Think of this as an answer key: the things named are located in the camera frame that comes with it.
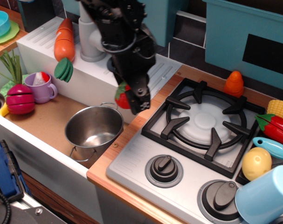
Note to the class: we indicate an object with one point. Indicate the green plastic plate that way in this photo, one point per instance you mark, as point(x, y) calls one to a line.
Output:
point(13, 31)

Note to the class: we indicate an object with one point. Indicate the magenta toy beet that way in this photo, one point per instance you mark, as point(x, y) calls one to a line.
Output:
point(18, 97)

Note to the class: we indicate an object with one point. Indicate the white toy sink unit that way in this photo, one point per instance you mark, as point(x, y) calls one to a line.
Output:
point(38, 140)

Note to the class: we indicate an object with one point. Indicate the yellow toy potato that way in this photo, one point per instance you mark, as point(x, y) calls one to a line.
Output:
point(256, 162)

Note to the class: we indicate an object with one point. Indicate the black right stove knob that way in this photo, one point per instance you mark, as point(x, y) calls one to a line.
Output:
point(216, 201)

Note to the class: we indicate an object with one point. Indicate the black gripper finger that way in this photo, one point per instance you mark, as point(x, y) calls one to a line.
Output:
point(138, 104)

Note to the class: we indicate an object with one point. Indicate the grey toy faucet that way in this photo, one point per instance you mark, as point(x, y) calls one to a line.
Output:
point(90, 38)

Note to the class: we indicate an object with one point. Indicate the light blue plastic cup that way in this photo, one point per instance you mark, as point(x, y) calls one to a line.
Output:
point(261, 200)

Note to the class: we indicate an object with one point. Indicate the stainless steel pot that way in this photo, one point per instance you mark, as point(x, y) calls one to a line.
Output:
point(92, 130)

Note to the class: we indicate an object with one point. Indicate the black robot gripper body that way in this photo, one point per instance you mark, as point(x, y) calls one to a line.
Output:
point(132, 68)

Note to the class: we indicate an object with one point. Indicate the black stove burner grate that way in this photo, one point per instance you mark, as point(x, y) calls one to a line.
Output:
point(205, 125)

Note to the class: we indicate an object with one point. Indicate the red toy strawberry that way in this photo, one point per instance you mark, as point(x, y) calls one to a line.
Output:
point(120, 96)

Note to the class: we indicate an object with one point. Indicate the yellow toy corn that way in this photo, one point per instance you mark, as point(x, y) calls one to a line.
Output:
point(275, 107)

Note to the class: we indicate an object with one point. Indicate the black stove knob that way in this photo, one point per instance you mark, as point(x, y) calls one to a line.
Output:
point(216, 201)
point(164, 171)

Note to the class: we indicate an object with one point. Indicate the yellow toy piece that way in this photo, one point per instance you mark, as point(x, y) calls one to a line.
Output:
point(4, 110)

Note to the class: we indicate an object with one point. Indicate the blue clamp device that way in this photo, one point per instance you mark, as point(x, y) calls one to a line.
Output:
point(12, 183)

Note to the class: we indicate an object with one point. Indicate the black left stove knob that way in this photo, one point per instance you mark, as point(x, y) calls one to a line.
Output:
point(164, 171)

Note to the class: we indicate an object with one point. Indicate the grey toy stove top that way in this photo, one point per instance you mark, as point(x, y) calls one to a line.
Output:
point(187, 158)

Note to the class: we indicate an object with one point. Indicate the red white toy in mug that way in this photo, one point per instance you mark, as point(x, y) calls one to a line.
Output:
point(40, 78)

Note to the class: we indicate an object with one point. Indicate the teal toy utensil handle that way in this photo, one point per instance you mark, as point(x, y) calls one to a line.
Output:
point(274, 148)

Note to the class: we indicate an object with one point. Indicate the red toy chili pepper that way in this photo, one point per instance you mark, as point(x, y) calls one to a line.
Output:
point(271, 125)

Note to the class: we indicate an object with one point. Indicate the small orange toy carrot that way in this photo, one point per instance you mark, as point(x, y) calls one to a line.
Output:
point(234, 84)

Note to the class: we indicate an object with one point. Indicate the purple toy mug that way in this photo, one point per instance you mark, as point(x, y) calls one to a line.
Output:
point(42, 93)

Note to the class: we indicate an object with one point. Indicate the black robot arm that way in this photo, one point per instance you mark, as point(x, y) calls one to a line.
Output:
point(131, 46)

